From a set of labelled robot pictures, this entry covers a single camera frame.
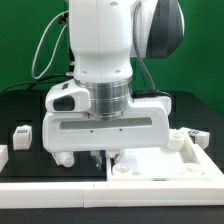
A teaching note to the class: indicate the white left fence piece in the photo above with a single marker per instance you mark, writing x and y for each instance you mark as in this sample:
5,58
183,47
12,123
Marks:
3,156

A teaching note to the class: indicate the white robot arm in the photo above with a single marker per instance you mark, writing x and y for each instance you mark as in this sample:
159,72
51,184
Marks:
95,111

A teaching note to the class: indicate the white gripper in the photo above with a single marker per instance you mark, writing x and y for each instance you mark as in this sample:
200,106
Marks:
144,124

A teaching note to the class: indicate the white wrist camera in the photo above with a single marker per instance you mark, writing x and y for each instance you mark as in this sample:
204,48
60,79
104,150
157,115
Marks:
68,97

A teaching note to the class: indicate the white square tabletop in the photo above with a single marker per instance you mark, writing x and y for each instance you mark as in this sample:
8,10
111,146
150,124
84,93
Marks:
180,160

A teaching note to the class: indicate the white front fence bar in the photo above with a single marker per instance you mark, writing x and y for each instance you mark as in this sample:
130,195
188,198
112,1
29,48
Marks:
110,194

